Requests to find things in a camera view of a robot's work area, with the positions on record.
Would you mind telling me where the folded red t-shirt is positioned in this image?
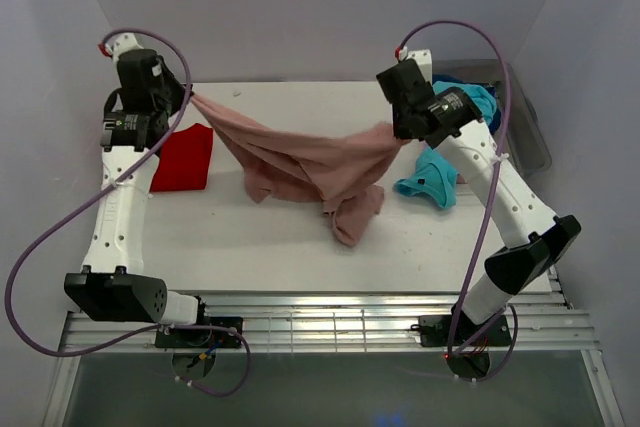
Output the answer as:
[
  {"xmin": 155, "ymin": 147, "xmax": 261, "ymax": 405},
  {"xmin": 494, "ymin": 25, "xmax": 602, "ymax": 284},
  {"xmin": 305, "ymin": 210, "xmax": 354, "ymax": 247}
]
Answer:
[{"xmin": 150, "ymin": 123, "xmax": 214, "ymax": 193}]

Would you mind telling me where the turquoise t-shirt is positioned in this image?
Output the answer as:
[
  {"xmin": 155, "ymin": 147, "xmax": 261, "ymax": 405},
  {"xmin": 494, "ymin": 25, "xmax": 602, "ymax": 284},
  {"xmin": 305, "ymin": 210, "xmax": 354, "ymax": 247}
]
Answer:
[{"xmin": 393, "ymin": 80, "xmax": 501, "ymax": 210}]

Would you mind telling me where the clear plastic bin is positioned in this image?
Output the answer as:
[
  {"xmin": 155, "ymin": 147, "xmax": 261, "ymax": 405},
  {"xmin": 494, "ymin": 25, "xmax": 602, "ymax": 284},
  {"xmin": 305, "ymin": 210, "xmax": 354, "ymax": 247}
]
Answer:
[{"xmin": 434, "ymin": 59, "xmax": 552, "ymax": 180}]

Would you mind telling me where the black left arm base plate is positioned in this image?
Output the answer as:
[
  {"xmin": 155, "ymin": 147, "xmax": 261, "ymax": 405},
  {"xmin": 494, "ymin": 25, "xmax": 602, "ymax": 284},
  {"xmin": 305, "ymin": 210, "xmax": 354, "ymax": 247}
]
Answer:
[{"xmin": 154, "ymin": 316, "xmax": 244, "ymax": 351}]

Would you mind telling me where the dusty pink t-shirt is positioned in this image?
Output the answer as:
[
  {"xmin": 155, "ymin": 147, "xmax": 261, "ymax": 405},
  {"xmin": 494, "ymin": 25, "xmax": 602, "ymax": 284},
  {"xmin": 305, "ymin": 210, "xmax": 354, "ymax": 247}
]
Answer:
[{"xmin": 191, "ymin": 94, "xmax": 408, "ymax": 247}]

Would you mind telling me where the aluminium extrusion frame rail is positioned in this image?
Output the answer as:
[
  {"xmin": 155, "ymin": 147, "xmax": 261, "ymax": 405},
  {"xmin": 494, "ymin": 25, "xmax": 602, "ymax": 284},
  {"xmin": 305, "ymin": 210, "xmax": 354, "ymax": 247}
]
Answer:
[{"xmin": 58, "ymin": 291, "xmax": 600, "ymax": 354}]

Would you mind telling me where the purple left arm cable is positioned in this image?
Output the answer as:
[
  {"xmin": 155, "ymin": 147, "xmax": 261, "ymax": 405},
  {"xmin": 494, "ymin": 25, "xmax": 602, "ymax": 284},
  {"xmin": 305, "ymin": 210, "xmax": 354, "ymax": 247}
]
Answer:
[{"xmin": 3, "ymin": 28, "xmax": 251, "ymax": 396}]

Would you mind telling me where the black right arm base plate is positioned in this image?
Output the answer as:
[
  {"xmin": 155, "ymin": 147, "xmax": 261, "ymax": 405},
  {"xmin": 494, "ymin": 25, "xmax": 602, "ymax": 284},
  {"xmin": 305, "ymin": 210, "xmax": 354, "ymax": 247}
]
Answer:
[{"xmin": 410, "ymin": 314, "xmax": 511, "ymax": 347}]

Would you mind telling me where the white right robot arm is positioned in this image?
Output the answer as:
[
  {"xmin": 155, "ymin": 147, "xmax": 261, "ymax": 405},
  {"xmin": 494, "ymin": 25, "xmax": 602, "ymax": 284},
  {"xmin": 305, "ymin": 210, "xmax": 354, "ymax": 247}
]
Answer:
[{"xmin": 376, "ymin": 59, "xmax": 581, "ymax": 344}]

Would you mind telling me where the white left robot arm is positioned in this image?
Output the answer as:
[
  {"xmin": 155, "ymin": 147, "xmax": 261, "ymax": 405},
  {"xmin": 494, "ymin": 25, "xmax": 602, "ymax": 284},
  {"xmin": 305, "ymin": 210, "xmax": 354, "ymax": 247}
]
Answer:
[{"xmin": 64, "ymin": 32, "xmax": 212, "ymax": 347}]

